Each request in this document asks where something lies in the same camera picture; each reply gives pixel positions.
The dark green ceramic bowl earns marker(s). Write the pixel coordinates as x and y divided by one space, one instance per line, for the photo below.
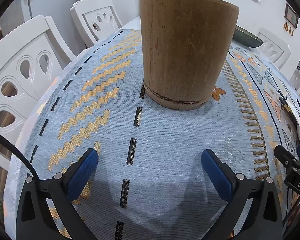
247 38

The orange hanging wall ornaments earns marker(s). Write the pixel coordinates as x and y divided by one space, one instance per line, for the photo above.
288 28

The black chopstick with gold band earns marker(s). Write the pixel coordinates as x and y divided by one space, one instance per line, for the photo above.
282 101

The blue patterned table mat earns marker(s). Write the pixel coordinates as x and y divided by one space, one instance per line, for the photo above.
165 142

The white dining chair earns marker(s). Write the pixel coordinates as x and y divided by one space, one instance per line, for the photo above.
27 80
90 27
277 47

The bamboo utensil holder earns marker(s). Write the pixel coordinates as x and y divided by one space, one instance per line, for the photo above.
187 50

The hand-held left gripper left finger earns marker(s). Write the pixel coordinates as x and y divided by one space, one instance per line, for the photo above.
82 175

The small dark framed picture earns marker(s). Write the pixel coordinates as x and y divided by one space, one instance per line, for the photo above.
291 16

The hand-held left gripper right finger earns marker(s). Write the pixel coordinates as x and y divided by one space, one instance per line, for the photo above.
216 175

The white refrigerator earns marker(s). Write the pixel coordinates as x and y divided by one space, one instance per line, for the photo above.
52 17

